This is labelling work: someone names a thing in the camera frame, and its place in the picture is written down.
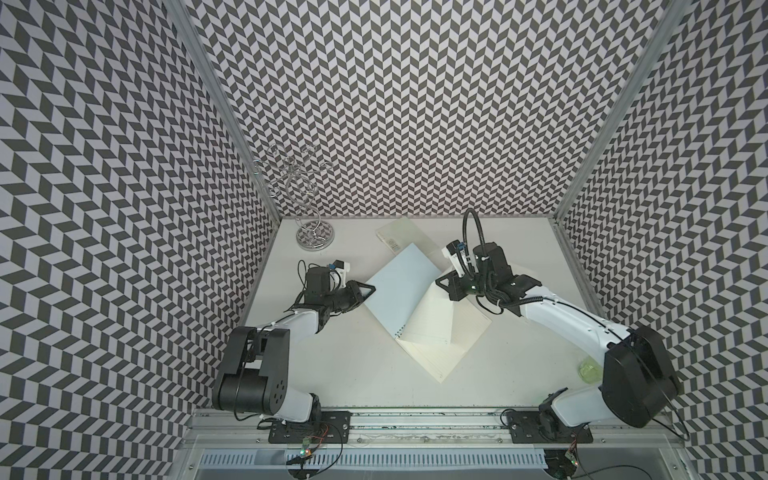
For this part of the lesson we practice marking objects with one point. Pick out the silver wire jewelry stand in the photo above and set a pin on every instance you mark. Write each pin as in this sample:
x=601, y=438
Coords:
x=294, y=177

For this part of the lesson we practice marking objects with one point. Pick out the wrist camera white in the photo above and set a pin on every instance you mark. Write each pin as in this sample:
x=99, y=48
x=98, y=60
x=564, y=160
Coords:
x=459, y=252
x=339, y=271

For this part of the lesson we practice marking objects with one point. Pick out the circuit board with wires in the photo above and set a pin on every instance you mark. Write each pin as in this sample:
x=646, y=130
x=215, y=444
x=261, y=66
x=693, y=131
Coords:
x=297, y=465
x=565, y=463

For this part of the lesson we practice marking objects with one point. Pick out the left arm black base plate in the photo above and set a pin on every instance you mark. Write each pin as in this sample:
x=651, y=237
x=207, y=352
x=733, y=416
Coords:
x=284, y=432

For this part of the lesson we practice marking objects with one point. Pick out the left circuit board with wires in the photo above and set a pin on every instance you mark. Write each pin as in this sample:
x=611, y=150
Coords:
x=297, y=465

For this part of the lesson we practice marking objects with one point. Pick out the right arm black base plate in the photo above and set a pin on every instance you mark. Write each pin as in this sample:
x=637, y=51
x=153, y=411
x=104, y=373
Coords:
x=534, y=427

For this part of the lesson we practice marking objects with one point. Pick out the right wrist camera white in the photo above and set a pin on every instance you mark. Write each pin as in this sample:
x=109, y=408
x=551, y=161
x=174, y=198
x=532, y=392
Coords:
x=459, y=252

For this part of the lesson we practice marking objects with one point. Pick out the green round object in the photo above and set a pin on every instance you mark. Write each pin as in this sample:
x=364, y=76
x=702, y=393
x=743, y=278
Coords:
x=590, y=371

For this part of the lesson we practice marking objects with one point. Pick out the right circuit board with wires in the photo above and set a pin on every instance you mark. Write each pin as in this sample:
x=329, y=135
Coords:
x=565, y=463

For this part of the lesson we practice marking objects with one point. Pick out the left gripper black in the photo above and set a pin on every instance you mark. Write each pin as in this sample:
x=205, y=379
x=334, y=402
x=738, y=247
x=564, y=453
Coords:
x=356, y=294

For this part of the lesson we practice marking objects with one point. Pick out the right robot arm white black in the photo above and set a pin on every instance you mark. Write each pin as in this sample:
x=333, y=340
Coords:
x=638, y=378

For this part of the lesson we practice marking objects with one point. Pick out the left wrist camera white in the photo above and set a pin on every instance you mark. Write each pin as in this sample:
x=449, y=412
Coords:
x=339, y=271

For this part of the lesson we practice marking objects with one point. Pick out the small white spiral notebook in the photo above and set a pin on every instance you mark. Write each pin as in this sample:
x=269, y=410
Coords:
x=403, y=232

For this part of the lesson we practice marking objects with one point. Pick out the aluminium front rail frame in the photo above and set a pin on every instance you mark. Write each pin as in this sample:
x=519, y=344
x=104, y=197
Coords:
x=384, y=442

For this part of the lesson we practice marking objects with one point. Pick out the large white spiral notebook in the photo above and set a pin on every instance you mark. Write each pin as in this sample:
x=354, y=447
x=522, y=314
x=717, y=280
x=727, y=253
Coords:
x=436, y=332

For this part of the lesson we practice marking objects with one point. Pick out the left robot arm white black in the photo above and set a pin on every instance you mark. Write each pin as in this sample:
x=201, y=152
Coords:
x=253, y=376

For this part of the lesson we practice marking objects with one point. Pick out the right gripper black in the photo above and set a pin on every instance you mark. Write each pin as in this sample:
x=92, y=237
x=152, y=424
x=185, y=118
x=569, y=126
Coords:
x=453, y=286

